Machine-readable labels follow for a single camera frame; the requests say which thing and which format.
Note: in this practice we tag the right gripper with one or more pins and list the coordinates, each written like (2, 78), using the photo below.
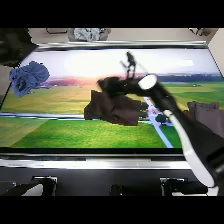
(111, 85)

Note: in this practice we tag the dark brown garment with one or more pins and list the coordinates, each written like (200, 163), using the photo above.
(113, 109)

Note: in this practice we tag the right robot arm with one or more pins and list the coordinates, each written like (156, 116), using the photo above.
(196, 140)

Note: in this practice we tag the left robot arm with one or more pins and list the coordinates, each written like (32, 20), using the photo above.
(20, 189)

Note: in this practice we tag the grey garment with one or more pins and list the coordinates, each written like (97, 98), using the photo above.
(88, 34)

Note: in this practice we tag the blue garment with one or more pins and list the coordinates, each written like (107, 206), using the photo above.
(28, 77)

